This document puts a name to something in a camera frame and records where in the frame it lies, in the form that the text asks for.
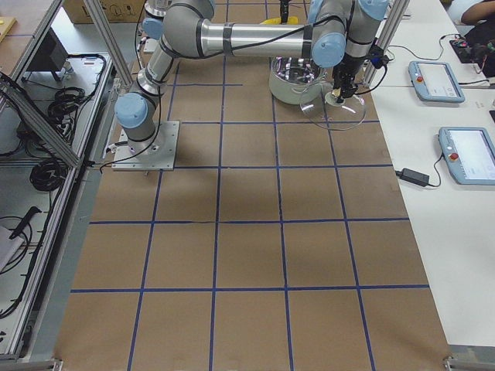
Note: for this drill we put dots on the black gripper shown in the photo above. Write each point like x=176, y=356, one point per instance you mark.
x=345, y=72

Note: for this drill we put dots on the glass pot lid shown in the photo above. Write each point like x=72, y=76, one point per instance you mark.
x=324, y=112

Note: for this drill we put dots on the yellow corn cob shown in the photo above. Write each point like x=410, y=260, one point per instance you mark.
x=291, y=20

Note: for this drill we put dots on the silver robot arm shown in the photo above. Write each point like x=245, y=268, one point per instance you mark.
x=338, y=35
x=264, y=12

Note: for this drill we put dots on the pale green steel pot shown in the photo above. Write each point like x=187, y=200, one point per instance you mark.
x=295, y=80

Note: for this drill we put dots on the upper blue teach pendant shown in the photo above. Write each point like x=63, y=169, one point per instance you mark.
x=435, y=82

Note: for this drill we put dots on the blue teach pendant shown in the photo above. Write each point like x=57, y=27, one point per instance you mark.
x=469, y=154
x=435, y=82

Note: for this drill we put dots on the black power adapter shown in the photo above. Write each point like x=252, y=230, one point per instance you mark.
x=414, y=177

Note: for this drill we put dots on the lower blue teach pendant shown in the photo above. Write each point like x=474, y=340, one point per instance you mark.
x=469, y=154

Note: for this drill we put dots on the cardboard box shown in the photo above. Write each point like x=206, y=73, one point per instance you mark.
x=116, y=11

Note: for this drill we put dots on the aluminium frame post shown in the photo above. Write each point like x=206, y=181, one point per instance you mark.
x=390, y=26

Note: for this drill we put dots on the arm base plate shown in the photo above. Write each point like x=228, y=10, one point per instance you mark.
x=147, y=45
x=161, y=155

